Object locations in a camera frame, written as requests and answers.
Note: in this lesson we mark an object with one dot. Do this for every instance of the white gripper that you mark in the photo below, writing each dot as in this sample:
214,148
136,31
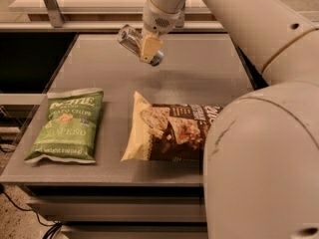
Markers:
159,21

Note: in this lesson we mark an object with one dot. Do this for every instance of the silver blue redbull can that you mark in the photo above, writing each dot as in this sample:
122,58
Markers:
131,39

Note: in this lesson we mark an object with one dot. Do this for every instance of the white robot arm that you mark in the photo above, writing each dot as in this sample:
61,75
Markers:
261,157

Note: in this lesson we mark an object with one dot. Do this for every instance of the brown yellow sea salt chips bag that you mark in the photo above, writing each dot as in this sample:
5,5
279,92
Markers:
169,132

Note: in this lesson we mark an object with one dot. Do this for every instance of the green jalapeno chips bag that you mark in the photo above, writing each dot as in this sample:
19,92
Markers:
70,131

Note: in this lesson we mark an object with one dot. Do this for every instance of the metal window frame rail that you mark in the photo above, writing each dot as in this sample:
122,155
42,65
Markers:
24,12

